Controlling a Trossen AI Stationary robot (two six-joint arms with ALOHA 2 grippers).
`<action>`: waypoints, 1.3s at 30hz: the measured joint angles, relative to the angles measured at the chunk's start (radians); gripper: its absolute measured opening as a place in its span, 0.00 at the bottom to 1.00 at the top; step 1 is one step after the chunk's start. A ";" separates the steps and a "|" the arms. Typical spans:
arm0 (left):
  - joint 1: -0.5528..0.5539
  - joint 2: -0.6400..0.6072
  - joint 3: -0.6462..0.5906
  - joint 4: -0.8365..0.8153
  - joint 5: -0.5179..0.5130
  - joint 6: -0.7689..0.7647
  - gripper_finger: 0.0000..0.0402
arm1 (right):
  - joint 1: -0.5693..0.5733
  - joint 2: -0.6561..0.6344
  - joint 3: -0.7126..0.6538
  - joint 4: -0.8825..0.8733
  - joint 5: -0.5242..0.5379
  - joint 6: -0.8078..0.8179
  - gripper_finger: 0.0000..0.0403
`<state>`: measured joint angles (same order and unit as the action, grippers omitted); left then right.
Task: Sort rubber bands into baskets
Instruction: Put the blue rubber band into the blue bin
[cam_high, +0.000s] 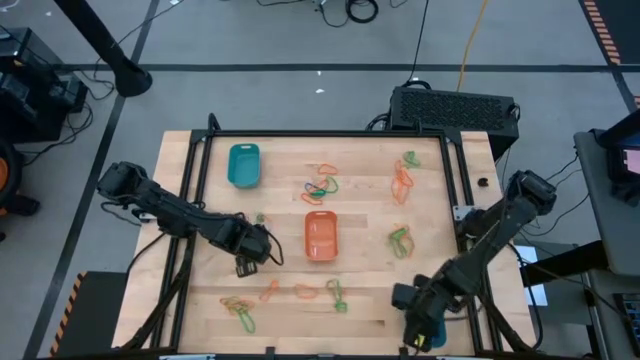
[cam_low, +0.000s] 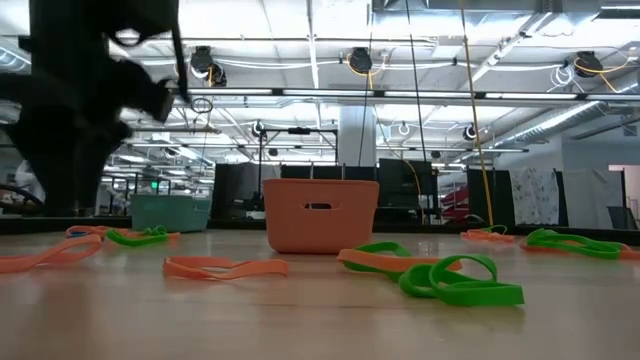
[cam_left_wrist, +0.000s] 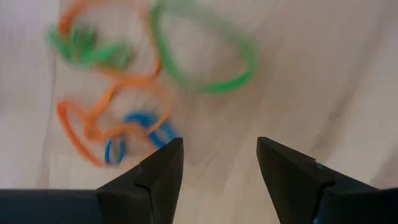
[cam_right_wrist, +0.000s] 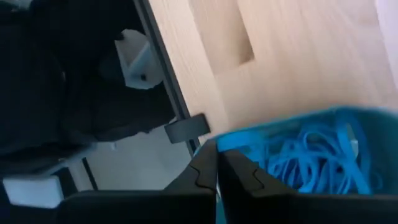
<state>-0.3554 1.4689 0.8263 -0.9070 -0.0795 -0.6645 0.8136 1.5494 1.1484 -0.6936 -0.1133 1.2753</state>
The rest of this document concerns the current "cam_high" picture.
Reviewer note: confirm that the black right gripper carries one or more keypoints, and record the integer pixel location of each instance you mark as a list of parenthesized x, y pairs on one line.
[(425, 310)]

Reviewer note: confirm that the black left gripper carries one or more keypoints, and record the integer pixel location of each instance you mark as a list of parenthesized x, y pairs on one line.
[(245, 240)]

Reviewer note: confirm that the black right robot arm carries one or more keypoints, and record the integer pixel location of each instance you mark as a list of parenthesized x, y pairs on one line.
[(500, 225)]

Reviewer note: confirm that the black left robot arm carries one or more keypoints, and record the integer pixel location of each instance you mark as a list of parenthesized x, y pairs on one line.
[(165, 210)]

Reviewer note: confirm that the blue rubber band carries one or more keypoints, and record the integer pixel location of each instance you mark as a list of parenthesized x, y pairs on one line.
[(306, 187)]

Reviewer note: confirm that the blue plastic basket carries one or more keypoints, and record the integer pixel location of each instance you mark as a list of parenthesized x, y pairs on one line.
[(440, 337)]

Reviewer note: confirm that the teal plastic basket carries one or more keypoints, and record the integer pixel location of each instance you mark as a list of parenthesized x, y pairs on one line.
[(244, 167)]

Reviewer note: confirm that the orange plastic basket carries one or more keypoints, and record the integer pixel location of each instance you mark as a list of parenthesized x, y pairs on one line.
[(321, 235)]

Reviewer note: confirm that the silver mounting plate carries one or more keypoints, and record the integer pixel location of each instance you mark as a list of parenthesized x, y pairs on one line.
[(460, 212)]

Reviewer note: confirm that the black desk support bar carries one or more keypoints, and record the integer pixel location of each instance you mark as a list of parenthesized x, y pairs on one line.
[(565, 262)]

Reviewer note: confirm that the black hazard-striped floor mat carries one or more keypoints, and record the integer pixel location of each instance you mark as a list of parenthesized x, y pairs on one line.
[(625, 25), (95, 315)]

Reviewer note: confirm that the black pole stand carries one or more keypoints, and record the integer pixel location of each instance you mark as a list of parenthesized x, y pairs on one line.
[(131, 80)]

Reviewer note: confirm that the black computer tower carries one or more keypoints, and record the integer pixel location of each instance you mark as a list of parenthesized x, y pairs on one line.
[(450, 110)]

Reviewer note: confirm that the grey desk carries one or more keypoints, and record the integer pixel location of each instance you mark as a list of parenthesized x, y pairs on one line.
[(615, 235)]

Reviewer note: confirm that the black keyboard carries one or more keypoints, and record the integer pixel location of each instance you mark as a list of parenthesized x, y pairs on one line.
[(630, 320)]

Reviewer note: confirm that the black orange floor machine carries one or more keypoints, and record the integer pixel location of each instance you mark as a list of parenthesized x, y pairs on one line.
[(20, 205)]

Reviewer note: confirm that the black equipment cart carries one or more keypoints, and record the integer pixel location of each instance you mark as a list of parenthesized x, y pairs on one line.
[(30, 100)]

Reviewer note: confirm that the black laptop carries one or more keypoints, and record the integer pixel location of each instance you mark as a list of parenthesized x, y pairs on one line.
[(620, 135)]

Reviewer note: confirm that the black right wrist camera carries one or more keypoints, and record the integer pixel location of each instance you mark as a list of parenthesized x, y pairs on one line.
[(402, 295)]

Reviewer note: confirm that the silver aluminium rail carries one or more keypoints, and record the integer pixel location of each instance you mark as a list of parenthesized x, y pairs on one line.
[(457, 358), (187, 357)]

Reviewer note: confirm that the black aluminium table frame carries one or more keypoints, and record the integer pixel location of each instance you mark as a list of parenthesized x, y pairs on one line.
[(325, 133)]

